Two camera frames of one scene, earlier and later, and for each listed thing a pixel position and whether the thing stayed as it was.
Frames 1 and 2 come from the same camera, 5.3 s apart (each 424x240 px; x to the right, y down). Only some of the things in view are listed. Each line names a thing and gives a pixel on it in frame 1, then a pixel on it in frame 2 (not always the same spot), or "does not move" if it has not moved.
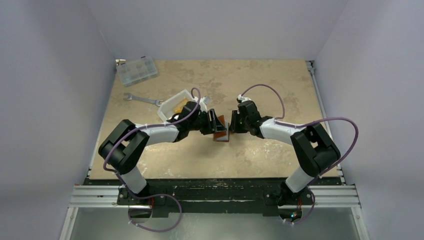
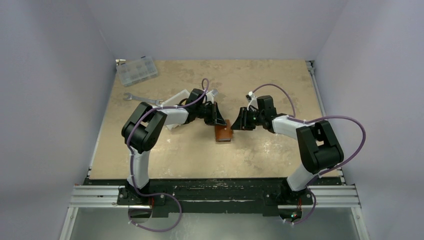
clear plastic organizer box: x=137 y=71 does not move
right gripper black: x=237 y=121 -> x=246 y=117
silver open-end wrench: x=130 y=96 does not move
